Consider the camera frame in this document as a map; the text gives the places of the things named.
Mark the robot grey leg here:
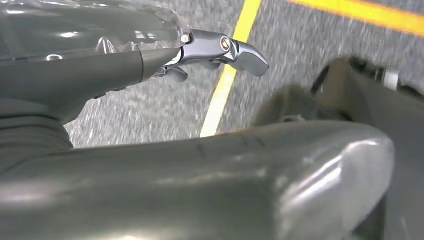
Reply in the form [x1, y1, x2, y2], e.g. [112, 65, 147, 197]
[251, 56, 424, 240]

